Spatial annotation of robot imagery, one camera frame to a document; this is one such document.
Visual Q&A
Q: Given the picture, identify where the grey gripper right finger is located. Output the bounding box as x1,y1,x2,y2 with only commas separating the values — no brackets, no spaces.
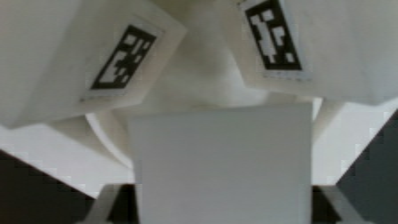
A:
313,185,374,224

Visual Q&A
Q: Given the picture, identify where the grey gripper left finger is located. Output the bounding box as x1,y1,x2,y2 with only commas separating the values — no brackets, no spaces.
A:
79,184,129,224

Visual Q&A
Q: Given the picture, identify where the white stool leg back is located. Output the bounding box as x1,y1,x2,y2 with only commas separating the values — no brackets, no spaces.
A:
129,104,312,224

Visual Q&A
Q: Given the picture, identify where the white stool leg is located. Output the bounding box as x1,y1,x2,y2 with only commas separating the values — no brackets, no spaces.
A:
129,104,312,224
216,0,398,105
0,0,187,128

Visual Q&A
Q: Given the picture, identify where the white round stool seat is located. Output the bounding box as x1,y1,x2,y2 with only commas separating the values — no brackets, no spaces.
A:
86,0,333,166

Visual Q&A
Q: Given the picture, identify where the white stool leg front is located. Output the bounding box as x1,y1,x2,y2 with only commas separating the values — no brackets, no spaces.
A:
216,0,398,105

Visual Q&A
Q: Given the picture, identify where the white front fence bar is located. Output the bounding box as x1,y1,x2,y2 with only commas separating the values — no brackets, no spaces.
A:
0,123,134,197

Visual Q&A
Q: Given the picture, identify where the white fence bar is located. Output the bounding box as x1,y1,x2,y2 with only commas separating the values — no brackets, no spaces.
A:
0,123,134,197
312,98,398,185

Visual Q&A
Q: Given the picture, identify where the white right fence bar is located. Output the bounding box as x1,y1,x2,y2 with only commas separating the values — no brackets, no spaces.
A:
312,98,398,185

